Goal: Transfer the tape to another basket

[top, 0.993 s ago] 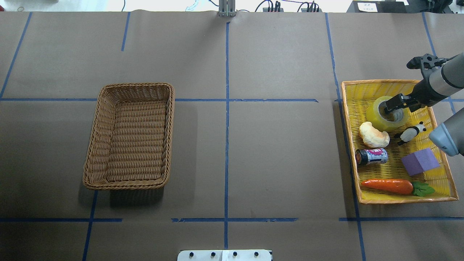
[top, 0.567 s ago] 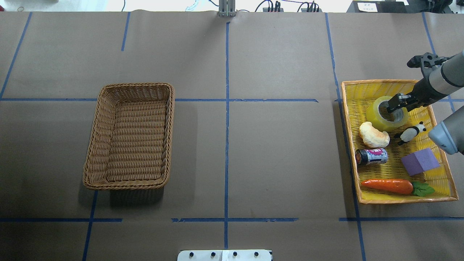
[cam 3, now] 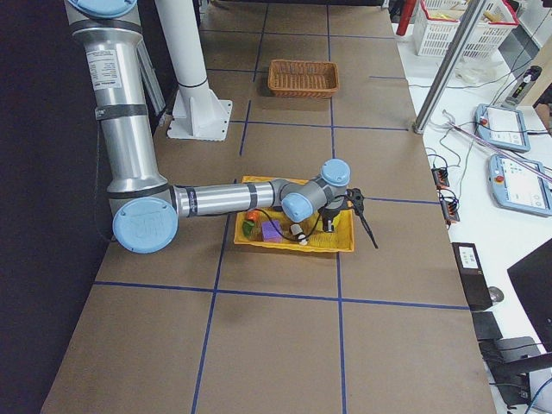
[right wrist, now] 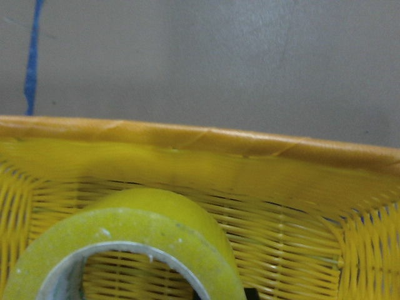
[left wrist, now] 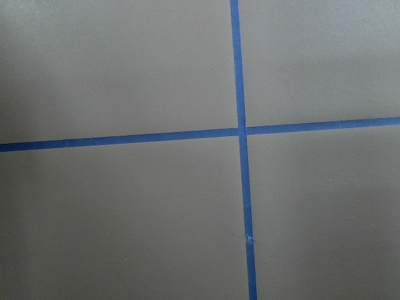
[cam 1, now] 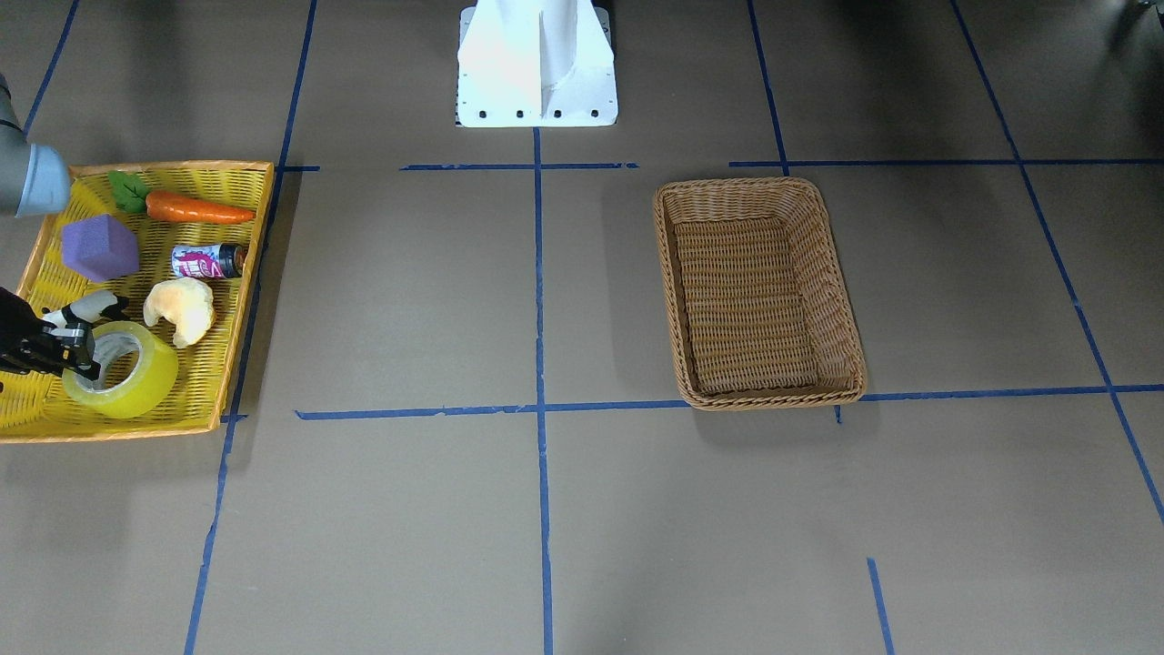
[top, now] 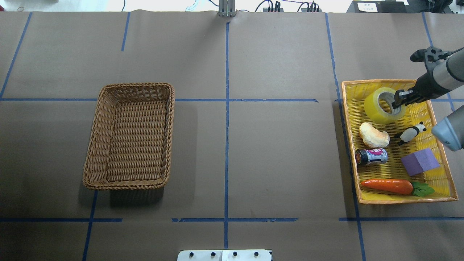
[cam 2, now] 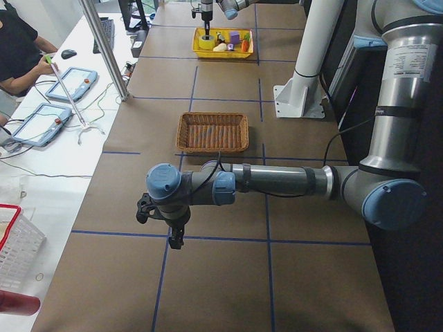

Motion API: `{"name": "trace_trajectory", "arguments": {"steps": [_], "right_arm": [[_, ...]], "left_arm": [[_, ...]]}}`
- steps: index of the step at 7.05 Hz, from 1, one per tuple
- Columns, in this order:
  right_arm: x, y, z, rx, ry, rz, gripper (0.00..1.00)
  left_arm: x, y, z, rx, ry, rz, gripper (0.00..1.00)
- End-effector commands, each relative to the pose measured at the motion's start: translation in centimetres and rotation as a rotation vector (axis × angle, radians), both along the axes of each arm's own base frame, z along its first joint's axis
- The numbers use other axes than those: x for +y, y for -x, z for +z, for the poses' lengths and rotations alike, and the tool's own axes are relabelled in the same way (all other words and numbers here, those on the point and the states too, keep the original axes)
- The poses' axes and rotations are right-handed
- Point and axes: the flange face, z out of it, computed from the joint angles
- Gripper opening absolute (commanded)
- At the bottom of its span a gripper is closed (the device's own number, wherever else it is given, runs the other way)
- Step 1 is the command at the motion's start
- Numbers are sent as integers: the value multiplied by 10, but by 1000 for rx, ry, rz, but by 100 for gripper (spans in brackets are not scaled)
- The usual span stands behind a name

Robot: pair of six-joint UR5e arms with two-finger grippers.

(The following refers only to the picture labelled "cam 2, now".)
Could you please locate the metal rod green tip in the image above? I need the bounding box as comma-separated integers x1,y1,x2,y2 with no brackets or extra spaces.
43,55,89,131

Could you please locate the black keyboard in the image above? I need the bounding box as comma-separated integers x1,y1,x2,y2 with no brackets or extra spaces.
92,17,115,54

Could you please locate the yellow tape roll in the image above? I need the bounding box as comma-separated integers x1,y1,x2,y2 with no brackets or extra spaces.
198,35,216,51

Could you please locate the white plastic crate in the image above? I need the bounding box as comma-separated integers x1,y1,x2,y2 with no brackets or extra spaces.
1,203,46,291

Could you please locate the white pedestal column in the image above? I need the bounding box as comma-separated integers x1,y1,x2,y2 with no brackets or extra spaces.
273,0,344,119

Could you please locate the black rectangular box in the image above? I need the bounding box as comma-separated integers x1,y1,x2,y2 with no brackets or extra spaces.
131,30,148,58

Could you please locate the black computer mouse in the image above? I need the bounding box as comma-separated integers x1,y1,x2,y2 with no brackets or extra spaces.
61,49,77,59

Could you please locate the yellow woven basket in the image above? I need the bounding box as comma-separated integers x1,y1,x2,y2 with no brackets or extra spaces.
192,28,254,59

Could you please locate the toy croissant bread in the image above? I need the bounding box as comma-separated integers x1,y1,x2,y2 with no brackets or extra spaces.
213,43,228,52

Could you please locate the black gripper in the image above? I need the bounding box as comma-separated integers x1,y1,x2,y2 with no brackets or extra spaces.
201,10,213,36
167,217,189,249

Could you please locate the near blue teach pendant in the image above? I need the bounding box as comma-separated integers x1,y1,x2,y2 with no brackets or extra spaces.
12,103,72,147

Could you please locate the toy panda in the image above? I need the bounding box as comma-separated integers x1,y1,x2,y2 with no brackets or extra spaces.
216,32,226,44

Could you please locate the orange toy carrot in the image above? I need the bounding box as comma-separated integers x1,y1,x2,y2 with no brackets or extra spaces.
241,39,250,53

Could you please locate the brown wicker basket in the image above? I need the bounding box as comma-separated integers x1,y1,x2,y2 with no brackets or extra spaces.
176,112,249,153

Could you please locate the purple foam cube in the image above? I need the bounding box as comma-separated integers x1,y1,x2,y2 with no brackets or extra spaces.
229,30,240,45

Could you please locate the seated person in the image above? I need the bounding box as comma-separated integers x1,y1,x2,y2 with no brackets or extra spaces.
0,0,60,125

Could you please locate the aluminium frame post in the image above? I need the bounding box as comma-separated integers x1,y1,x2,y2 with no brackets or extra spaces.
79,0,129,102

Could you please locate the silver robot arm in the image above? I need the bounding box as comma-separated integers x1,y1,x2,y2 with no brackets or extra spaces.
199,0,257,37
136,1,442,249

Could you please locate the blue teach pendant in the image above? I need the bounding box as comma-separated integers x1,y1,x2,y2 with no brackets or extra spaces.
12,103,72,147
45,67,98,102

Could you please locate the far blue teach pendant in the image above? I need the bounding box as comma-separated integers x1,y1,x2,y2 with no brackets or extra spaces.
45,67,98,102

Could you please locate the red cylinder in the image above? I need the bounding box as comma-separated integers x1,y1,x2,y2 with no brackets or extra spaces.
1,290,41,316

